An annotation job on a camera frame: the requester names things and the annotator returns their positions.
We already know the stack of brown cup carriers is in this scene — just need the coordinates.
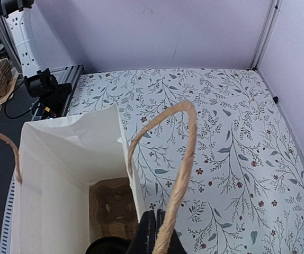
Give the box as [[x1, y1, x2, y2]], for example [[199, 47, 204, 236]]
[[0, 58, 19, 98]]

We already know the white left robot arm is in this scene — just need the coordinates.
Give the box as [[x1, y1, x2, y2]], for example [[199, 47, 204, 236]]
[[0, 1, 42, 77]]

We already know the brown cardboard cup carrier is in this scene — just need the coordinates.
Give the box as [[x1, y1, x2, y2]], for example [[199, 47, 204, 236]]
[[89, 177, 138, 242]]

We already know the floral patterned table mat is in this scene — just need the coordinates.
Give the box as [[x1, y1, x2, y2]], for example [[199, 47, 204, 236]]
[[68, 68, 304, 253]]

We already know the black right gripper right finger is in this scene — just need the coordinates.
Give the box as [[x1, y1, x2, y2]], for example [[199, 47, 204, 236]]
[[156, 209, 186, 254]]

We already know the cream paper bag with handles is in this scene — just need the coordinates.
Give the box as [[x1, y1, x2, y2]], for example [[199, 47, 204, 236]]
[[9, 101, 196, 253]]

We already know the left aluminium frame post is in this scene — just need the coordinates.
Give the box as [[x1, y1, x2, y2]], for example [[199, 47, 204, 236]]
[[249, 0, 282, 71]]

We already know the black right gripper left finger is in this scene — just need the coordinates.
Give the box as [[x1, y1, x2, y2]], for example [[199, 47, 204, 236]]
[[126, 211, 156, 254]]

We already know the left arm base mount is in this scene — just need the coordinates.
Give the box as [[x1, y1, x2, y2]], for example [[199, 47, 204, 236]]
[[23, 68, 72, 118]]

